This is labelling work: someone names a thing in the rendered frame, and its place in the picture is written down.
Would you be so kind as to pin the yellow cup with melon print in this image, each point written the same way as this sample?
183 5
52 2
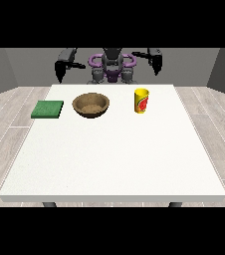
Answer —
141 100

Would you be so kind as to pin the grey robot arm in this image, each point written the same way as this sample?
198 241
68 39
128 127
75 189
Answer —
67 54
155 53

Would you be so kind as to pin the grey robot trunk purple rings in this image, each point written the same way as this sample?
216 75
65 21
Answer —
112 66

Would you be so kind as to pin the brown wooden bowl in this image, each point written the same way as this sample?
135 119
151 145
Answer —
91 105

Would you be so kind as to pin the dark table leg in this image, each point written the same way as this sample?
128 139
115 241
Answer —
49 204
175 204

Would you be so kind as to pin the green square pad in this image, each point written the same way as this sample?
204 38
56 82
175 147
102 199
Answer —
47 109

